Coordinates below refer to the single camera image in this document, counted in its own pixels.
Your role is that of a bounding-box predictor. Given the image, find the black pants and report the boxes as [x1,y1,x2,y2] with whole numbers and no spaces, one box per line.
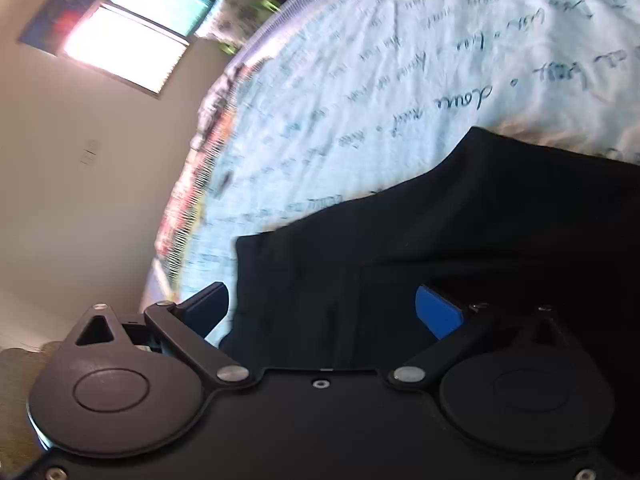
[220,128,639,370]

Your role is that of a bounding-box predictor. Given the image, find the wall switch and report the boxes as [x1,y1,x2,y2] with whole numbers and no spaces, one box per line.
[79,139,101,166]

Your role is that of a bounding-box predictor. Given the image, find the window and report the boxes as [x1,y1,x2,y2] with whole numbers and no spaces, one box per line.
[56,0,224,96]

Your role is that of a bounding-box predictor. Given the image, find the light blue script bedsheet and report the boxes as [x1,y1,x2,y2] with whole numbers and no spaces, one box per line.
[153,0,639,351]

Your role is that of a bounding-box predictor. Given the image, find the purple blue blanket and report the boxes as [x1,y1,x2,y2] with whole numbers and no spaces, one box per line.
[224,0,328,77]

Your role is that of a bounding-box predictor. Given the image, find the floral pillow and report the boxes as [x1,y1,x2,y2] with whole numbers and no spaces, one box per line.
[194,0,269,54]

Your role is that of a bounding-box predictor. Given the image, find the colourful curtain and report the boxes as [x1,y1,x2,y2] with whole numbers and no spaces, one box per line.
[18,0,96,55]

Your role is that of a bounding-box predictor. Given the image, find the green chair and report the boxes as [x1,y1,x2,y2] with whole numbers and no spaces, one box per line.
[213,0,280,54]

